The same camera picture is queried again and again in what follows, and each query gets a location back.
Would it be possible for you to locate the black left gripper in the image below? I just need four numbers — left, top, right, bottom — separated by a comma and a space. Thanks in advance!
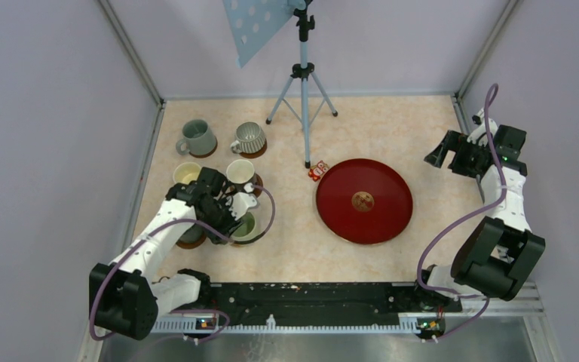
199, 198, 244, 244

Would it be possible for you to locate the cream ceramic mug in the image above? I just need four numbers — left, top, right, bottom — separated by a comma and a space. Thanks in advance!
172, 162, 202, 184

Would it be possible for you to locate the white faceted cup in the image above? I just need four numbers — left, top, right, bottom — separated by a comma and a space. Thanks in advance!
225, 159, 256, 192

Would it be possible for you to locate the dark green mug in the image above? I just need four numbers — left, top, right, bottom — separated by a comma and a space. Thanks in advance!
180, 224, 205, 242

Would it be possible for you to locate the light green mug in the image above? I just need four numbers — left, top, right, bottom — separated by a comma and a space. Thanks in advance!
231, 212, 261, 247

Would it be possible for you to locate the grey ceramic mug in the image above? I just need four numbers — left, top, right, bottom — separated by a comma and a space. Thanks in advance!
175, 119, 218, 155

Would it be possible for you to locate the ribbed grey white cup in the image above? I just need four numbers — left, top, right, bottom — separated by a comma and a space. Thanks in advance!
230, 121, 266, 154

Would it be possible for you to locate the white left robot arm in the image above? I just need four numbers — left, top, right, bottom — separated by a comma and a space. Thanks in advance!
88, 167, 258, 341

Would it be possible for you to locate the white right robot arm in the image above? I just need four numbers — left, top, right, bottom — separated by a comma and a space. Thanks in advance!
412, 121, 545, 311

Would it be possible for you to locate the brown wooden coaster back left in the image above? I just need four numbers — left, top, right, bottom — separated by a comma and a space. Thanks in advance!
189, 143, 218, 158

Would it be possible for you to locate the dark brown wooden coaster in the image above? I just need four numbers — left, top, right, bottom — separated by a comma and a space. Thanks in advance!
253, 173, 263, 197

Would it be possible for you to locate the brown wooden coaster front left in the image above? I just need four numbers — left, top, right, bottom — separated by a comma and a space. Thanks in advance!
176, 235, 207, 250

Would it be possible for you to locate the brown wooden coaster back middle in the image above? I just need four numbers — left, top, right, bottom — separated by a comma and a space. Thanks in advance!
240, 142, 268, 159

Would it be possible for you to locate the red round tray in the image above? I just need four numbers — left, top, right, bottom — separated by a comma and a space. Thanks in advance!
315, 158, 413, 245

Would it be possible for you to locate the red owl number tag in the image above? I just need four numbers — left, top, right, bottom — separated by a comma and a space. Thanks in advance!
308, 161, 329, 182

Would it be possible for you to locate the light blue tripod stand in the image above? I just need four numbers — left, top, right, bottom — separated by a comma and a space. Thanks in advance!
265, 1, 339, 169

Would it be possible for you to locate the blue perforated board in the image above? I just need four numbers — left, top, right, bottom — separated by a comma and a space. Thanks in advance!
222, 0, 309, 69

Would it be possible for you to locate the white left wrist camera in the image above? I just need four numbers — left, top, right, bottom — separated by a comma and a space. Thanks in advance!
227, 192, 259, 221

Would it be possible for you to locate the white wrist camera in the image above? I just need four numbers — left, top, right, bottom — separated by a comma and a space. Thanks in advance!
227, 192, 259, 221
467, 108, 499, 146

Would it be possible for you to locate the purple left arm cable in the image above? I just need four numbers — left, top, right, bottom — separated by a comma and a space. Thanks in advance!
88, 183, 277, 345

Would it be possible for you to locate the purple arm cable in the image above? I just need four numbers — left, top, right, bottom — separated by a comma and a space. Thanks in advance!
88, 183, 277, 345
415, 82, 508, 344

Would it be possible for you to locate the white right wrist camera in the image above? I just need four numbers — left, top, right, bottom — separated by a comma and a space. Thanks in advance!
467, 108, 499, 146

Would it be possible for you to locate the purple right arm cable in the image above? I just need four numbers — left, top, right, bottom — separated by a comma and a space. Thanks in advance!
415, 82, 508, 344

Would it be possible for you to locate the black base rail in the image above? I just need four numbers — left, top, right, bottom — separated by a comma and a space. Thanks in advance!
179, 282, 450, 327

